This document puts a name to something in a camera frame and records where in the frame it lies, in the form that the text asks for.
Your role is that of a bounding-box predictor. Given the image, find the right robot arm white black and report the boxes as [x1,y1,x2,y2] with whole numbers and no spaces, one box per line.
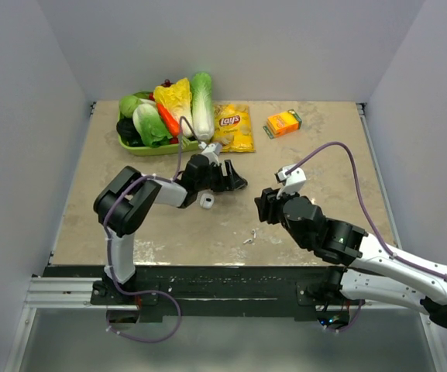
[254,188,447,329]

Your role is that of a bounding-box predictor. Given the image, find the tall green napa cabbage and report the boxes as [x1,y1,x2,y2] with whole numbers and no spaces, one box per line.
[191,72,215,141]

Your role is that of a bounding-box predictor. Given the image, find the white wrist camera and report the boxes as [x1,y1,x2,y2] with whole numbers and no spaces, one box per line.
[275,164,307,199]
[198,142,222,164]

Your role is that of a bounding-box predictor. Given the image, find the dark red toy grapes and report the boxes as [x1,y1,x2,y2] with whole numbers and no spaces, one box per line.
[162,79,172,88]

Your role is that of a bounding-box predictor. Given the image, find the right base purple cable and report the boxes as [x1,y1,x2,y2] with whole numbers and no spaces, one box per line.
[322,298,366,334]

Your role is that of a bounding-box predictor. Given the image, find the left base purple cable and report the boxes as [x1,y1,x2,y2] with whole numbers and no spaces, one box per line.
[105,288,184,344]

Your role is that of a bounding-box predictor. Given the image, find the yellow Lays chips bag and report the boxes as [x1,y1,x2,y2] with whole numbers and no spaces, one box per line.
[212,104,255,153]

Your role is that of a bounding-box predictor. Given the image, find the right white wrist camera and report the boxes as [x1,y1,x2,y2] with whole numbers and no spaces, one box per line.
[275,164,307,199]

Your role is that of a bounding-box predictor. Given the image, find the green white bok choy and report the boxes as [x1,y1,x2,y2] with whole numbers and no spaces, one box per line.
[132,104,173,148]

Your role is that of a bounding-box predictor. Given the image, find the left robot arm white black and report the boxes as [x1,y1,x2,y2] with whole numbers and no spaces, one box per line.
[93,155,248,304]

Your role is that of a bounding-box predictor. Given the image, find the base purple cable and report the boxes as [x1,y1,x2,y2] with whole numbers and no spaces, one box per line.
[105,288,184,344]
[322,298,366,334]

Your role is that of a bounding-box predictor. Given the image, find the black earbud charging case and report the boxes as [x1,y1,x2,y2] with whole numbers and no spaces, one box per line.
[233,181,248,191]

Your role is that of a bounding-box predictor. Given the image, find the green plastic vegetable tray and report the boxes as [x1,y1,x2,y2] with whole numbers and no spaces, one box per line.
[118,113,179,157]

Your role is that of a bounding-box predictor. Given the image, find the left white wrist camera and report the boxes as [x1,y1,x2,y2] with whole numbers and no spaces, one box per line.
[198,142,222,164]

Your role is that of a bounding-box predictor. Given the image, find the round green cabbage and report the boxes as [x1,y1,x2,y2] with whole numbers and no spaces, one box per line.
[119,95,143,118]

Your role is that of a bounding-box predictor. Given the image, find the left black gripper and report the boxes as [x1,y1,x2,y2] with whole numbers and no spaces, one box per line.
[196,160,244,192]

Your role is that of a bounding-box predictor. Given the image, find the white earbud charging case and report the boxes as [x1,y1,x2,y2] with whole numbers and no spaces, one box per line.
[199,192,215,210]

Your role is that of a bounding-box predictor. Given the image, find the orange green carton box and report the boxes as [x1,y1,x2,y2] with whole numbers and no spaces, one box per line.
[263,109,302,139]

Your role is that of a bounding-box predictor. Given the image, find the yellow toy cabbage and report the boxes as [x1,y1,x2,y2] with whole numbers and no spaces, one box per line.
[153,77,193,138]

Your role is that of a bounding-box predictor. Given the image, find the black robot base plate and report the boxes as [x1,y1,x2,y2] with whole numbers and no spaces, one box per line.
[43,263,363,323]

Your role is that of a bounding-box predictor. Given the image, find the dark green toy vegetable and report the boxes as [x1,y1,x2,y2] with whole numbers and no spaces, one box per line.
[116,118,144,147]

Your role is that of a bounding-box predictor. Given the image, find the orange toy carrot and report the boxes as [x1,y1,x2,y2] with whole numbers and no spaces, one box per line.
[156,103,190,150]

